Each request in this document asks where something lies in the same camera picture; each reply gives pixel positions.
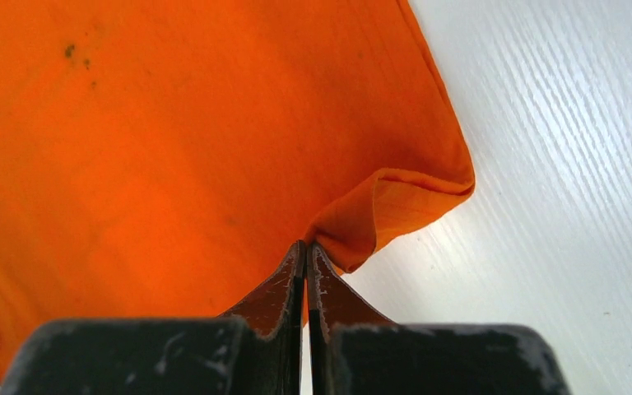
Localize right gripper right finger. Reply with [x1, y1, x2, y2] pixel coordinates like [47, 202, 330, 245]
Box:
[305, 244, 570, 394]

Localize orange t shirt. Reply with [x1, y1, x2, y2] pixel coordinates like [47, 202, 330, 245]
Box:
[0, 1, 475, 382]

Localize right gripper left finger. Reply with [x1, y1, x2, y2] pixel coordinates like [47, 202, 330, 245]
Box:
[0, 241, 306, 394]

